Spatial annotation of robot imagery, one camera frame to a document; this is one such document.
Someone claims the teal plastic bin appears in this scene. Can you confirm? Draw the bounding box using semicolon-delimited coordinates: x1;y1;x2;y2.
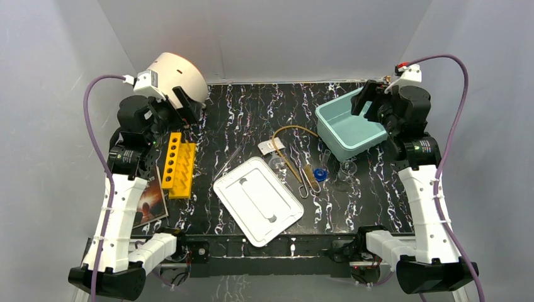
315;88;387;162

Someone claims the glass stirring rod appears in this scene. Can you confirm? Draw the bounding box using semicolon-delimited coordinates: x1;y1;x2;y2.
213;144;244;182

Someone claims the clear glass beaker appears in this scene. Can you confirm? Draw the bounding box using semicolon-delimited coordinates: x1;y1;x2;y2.
338;160;358;183

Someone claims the white paper packet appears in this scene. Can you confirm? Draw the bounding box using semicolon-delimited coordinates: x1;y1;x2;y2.
258;137;285;155

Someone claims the clear cylinder blue base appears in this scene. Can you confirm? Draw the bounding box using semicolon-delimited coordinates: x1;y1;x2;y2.
313;149;331;182

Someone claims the tan rubber tube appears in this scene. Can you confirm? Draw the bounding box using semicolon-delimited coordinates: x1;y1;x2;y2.
271;125;319;184

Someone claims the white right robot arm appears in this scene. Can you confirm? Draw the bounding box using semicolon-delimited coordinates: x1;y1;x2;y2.
316;81;479;294

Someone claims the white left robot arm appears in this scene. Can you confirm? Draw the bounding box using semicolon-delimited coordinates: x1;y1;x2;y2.
68;95;191;301

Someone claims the cream cylindrical drum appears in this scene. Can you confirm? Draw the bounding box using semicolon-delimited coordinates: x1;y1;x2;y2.
147;52;208;109

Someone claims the yellow test tube rack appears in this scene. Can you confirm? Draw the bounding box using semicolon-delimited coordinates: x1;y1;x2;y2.
161;132;196;199

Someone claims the wooden test tube clamp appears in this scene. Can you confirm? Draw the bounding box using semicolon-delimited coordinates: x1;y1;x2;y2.
304;164;321;194

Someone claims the dark book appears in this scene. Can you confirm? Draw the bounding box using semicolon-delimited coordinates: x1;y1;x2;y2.
132;167;168;229

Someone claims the white bin lid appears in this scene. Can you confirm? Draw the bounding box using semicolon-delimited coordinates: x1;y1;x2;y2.
213;157;304;247

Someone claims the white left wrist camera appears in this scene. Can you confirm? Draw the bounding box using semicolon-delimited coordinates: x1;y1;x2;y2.
122;69;166;99

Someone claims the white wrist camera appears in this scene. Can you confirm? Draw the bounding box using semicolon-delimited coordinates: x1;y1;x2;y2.
384;62;422;94
122;69;166;99

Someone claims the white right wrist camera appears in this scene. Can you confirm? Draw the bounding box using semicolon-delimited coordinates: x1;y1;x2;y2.
384;62;422;94

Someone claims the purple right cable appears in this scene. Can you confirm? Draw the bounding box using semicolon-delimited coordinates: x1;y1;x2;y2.
406;53;487;302

